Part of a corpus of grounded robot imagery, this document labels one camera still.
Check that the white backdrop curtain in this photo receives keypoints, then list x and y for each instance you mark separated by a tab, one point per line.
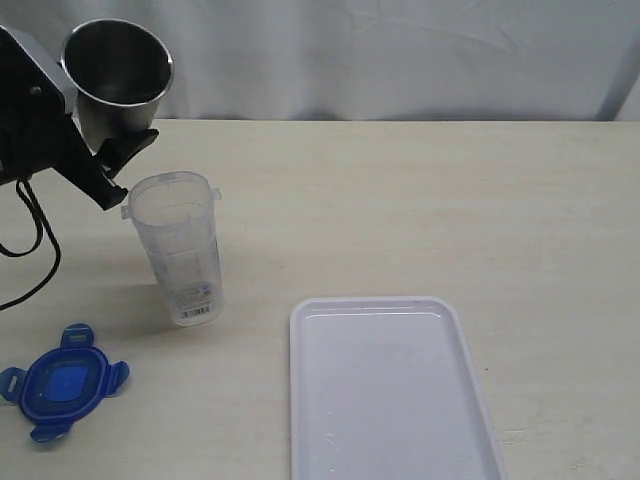
378	60

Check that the white rectangular tray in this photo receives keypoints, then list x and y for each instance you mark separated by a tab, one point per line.
385	388

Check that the blue container lid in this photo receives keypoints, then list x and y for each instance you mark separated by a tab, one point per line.
64	384

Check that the clear tall plastic container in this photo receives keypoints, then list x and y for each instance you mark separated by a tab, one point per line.
174	216

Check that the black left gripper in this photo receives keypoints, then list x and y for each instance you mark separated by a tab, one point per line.
37	99

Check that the stainless steel cup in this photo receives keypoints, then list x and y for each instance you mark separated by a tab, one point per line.
121	71

